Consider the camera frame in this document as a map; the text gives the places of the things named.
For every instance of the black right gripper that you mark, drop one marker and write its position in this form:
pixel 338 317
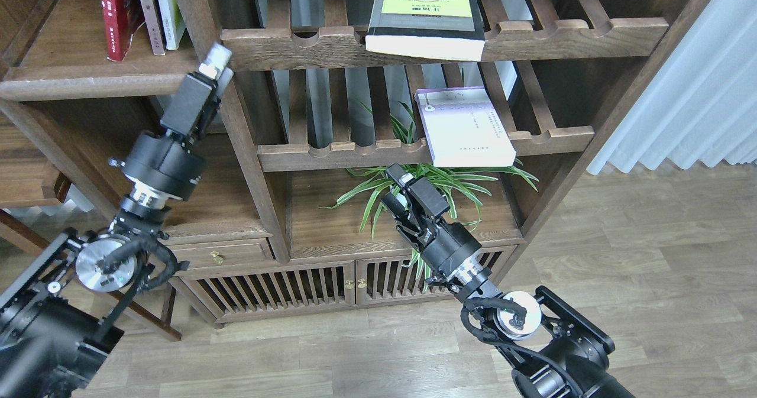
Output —
pixel 447 252

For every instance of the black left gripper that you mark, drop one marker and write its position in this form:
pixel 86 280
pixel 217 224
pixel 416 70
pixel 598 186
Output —
pixel 165 166

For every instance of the pale lilac white book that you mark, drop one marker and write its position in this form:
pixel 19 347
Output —
pixel 463 129

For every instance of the red rescue guide book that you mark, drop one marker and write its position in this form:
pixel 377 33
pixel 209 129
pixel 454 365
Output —
pixel 121 19

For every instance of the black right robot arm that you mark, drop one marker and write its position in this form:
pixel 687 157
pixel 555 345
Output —
pixel 554 350

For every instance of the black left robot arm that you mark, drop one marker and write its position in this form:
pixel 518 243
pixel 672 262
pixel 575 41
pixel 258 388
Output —
pixel 59 317

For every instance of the white plant pot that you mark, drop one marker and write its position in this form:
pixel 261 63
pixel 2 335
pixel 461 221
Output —
pixel 400 202

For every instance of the white green upright book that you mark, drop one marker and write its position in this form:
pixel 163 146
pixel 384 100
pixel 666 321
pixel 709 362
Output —
pixel 173 24

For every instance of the green spider plant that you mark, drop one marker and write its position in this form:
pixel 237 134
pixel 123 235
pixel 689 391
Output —
pixel 465 181

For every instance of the dark wooden bookshelf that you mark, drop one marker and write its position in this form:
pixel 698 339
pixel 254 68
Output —
pixel 307 102

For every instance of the yellow and black thick book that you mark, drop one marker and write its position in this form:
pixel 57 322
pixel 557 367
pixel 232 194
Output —
pixel 429 29

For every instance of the brass drawer knob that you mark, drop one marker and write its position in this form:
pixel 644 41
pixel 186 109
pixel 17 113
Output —
pixel 217 258

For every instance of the white pleated curtain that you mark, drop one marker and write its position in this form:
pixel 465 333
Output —
pixel 701 105

